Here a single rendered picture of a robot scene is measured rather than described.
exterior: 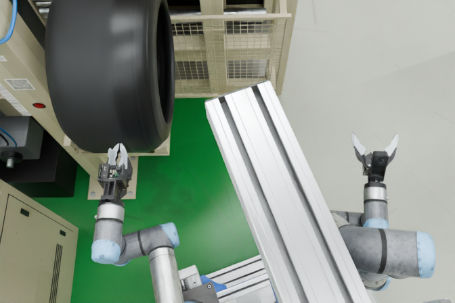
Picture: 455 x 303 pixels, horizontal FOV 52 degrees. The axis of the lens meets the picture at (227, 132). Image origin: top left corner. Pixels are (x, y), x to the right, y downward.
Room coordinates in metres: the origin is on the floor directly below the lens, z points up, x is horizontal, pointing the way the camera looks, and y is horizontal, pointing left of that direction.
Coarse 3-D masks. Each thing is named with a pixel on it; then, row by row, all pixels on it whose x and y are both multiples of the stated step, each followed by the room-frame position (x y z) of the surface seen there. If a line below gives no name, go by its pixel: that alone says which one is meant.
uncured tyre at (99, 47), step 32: (64, 0) 0.89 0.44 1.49; (96, 0) 0.88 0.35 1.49; (128, 0) 0.88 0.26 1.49; (160, 0) 0.97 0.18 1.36; (64, 32) 0.78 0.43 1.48; (96, 32) 0.78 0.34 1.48; (128, 32) 0.77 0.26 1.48; (160, 32) 1.07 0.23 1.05; (64, 64) 0.70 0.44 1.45; (96, 64) 0.70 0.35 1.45; (128, 64) 0.69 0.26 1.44; (160, 64) 0.98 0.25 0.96; (64, 96) 0.63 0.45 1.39; (96, 96) 0.63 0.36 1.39; (128, 96) 0.62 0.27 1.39; (160, 96) 0.86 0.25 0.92; (64, 128) 0.59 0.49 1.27; (96, 128) 0.57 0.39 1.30; (128, 128) 0.57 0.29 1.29; (160, 128) 0.60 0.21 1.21
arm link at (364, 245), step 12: (336, 216) 0.31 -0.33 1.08; (348, 216) 0.33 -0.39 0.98; (348, 228) 0.23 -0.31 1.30; (360, 228) 0.23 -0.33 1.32; (372, 228) 0.22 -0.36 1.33; (348, 240) 0.20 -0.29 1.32; (360, 240) 0.19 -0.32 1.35; (372, 240) 0.19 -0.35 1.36; (360, 252) 0.16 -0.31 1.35; (372, 252) 0.16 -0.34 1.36; (360, 264) 0.13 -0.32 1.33; (372, 264) 0.13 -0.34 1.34
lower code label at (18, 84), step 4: (8, 80) 0.78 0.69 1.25; (12, 80) 0.78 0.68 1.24; (16, 80) 0.78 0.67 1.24; (20, 80) 0.78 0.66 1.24; (24, 80) 0.78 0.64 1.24; (8, 84) 0.78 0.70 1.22; (12, 84) 0.78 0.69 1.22; (16, 84) 0.78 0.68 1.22; (20, 84) 0.78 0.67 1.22; (24, 84) 0.78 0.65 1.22; (28, 84) 0.78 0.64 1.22; (12, 88) 0.78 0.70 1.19; (16, 88) 0.78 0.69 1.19; (20, 88) 0.78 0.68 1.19; (24, 88) 0.78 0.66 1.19; (28, 88) 0.78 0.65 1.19; (32, 88) 0.78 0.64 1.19
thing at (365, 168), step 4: (368, 156) 0.51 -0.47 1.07; (364, 160) 0.49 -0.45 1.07; (368, 160) 0.49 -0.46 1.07; (364, 164) 0.48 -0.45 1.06; (368, 164) 0.48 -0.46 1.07; (364, 168) 0.47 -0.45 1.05; (368, 168) 0.47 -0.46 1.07; (364, 172) 0.47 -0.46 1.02; (368, 172) 0.46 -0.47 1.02; (368, 176) 0.45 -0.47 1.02; (368, 180) 0.44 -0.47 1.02; (364, 184) 0.42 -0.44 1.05; (368, 184) 0.41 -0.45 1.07; (372, 184) 0.41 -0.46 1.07; (376, 184) 0.41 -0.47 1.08; (380, 184) 0.41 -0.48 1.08; (384, 184) 0.41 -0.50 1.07; (364, 188) 0.41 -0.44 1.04
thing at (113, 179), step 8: (104, 168) 0.45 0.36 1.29; (112, 168) 0.45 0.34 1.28; (120, 168) 0.44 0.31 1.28; (104, 176) 0.42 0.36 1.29; (112, 176) 0.42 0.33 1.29; (120, 176) 0.43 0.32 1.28; (104, 184) 0.40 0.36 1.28; (112, 184) 0.40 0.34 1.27; (120, 184) 0.41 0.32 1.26; (104, 192) 0.38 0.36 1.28; (112, 192) 0.38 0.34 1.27; (104, 200) 0.35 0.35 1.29; (112, 200) 0.35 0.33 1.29; (120, 200) 0.36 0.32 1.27
